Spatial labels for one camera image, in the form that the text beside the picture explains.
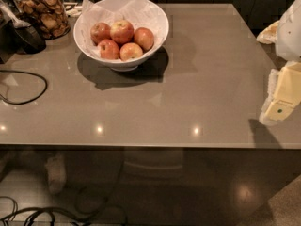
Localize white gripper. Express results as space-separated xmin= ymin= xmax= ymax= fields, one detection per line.
xmin=256 ymin=0 xmax=301 ymax=126

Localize red apple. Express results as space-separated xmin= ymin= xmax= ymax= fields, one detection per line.
xmin=90 ymin=23 xmax=110 ymax=44
xmin=134 ymin=27 xmax=154 ymax=51
xmin=98 ymin=39 xmax=119 ymax=60
xmin=110 ymin=20 xmax=134 ymax=44
xmin=119 ymin=42 xmax=143 ymax=61

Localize white paper bowl liner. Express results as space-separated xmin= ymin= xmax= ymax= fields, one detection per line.
xmin=79 ymin=0 xmax=166 ymax=60

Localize white ceramic bowl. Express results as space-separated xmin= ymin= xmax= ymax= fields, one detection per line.
xmin=72 ymin=0 xmax=170 ymax=73

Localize glass jar of dried slices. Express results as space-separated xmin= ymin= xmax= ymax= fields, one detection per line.
xmin=14 ymin=0 xmax=70 ymax=40

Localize black round appliance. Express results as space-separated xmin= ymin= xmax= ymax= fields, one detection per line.
xmin=0 ymin=18 xmax=46 ymax=64

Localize black cables on floor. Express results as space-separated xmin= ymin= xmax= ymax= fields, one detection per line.
xmin=0 ymin=195 xmax=128 ymax=226

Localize black cable on table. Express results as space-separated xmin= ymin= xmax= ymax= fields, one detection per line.
xmin=0 ymin=69 xmax=49 ymax=105

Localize silver spoon handle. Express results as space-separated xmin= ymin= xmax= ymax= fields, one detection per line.
xmin=0 ymin=0 xmax=30 ymax=29

